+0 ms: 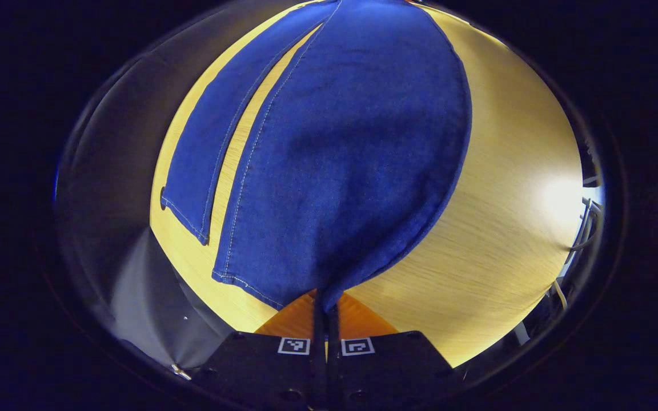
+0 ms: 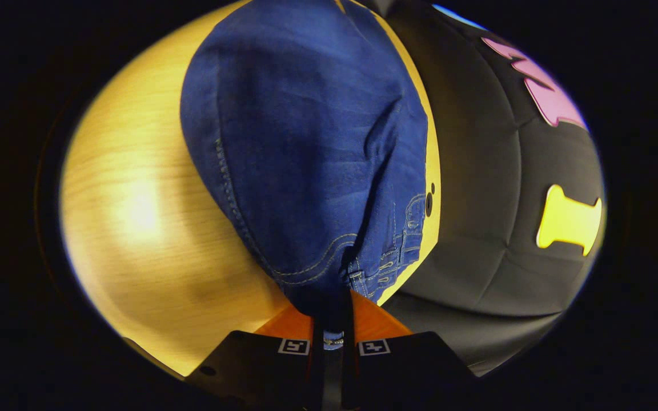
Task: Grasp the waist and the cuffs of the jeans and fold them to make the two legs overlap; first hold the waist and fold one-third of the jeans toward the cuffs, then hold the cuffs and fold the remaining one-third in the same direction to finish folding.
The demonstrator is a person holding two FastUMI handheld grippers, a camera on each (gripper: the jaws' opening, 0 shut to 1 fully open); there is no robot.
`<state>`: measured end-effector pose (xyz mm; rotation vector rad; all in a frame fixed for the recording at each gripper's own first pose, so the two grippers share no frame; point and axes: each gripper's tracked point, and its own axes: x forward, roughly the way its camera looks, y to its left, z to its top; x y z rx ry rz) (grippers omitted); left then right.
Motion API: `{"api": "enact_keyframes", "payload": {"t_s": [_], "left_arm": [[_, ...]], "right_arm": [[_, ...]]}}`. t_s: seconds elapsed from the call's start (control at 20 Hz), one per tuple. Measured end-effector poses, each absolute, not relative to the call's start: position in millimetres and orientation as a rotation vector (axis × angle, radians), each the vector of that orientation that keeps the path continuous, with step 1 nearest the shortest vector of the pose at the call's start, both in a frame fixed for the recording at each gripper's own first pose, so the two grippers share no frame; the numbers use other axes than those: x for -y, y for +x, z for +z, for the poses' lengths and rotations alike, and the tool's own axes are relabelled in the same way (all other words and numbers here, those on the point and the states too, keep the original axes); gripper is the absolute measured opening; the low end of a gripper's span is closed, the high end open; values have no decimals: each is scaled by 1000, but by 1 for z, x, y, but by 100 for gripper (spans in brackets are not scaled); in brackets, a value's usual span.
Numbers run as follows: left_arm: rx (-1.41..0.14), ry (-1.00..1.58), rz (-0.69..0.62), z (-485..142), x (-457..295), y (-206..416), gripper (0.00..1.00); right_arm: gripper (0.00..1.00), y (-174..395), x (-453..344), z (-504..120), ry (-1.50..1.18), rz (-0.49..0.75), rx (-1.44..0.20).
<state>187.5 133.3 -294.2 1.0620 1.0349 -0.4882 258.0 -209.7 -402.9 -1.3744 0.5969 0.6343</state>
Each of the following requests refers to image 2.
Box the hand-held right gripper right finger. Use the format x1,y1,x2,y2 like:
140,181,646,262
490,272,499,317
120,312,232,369
340,290,479,411

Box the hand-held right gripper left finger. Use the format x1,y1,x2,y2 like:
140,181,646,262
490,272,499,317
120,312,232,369
185,304,331,411

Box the blue denim jeans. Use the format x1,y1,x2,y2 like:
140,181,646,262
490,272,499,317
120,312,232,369
179,0,430,350

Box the black backdrop cloth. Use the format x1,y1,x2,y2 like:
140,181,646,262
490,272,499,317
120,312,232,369
358,0,607,377

